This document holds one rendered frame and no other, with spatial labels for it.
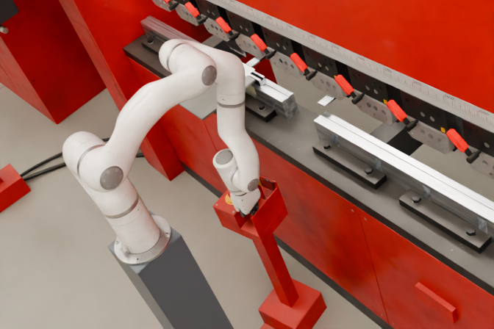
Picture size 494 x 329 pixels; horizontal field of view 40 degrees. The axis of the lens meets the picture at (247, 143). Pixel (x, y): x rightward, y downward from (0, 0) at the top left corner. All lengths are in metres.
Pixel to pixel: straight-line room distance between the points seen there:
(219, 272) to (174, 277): 1.11
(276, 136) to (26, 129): 2.63
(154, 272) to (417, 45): 1.06
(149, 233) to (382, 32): 0.92
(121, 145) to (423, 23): 0.85
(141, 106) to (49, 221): 2.21
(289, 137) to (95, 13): 1.20
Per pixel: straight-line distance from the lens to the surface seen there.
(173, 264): 2.21
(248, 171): 2.17
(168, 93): 1.94
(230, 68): 2.06
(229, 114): 2.13
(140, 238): 2.12
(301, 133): 2.51
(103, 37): 3.31
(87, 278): 3.65
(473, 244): 2.05
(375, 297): 2.76
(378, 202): 2.22
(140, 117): 1.93
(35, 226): 4.10
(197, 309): 2.40
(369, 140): 2.28
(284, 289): 2.86
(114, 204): 2.01
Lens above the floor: 2.54
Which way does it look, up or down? 41 degrees down
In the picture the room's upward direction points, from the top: 22 degrees counter-clockwise
